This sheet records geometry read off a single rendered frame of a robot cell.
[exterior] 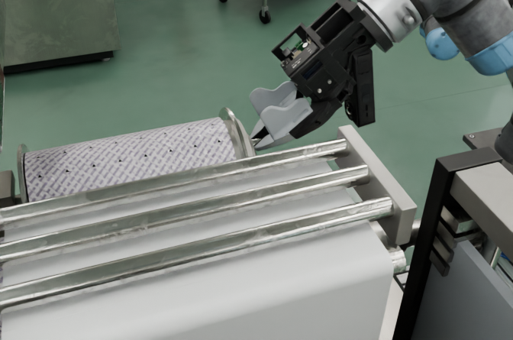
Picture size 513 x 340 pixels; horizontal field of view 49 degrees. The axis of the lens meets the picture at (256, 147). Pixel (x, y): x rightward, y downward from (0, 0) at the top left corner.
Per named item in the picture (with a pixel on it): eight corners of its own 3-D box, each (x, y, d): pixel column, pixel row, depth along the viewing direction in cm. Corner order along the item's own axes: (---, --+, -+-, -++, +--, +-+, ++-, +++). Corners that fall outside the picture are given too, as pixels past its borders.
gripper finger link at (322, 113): (278, 119, 73) (327, 71, 71) (285, 126, 74) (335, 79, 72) (292, 138, 69) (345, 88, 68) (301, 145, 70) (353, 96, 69)
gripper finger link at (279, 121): (230, 129, 71) (284, 76, 69) (259, 152, 74) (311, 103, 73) (239, 143, 68) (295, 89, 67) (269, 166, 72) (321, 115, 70)
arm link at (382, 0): (399, 6, 73) (434, 34, 67) (372, 31, 74) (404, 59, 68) (371, -34, 69) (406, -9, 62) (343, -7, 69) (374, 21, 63)
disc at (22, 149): (50, 290, 64) (17, 174, 58) (45, 292, 64) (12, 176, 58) (51, 226, 77) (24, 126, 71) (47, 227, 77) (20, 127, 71)
